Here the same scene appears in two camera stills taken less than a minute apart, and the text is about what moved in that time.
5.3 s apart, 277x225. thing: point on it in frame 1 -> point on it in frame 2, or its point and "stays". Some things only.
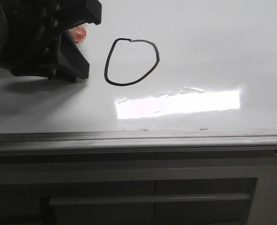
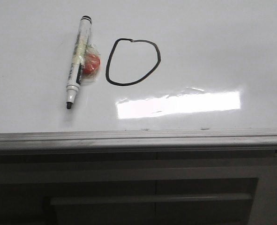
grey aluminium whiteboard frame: x=132 y=141 stays
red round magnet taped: x=78 y=33 -> x=92 y=63
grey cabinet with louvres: x=239 y=188 stays
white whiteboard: x=160 y=65 stays
